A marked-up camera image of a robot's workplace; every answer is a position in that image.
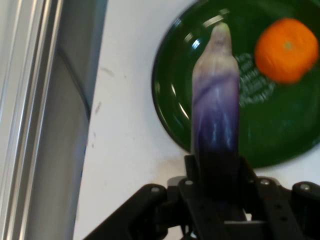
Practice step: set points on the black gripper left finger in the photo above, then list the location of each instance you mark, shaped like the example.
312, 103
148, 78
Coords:
175, 207

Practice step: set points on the dark green round plate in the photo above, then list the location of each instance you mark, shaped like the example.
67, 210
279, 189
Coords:
275, 125

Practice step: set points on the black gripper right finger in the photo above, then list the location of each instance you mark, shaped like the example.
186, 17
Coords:
277, 210

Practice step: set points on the aluminium wall rail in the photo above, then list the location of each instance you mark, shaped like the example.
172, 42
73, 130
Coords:
27, 112

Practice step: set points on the orange toy fruit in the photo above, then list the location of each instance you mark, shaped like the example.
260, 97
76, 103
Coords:
286, 50

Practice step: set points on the purple toy eggplant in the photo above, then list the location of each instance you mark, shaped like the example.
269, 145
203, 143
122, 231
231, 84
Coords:
216, 105

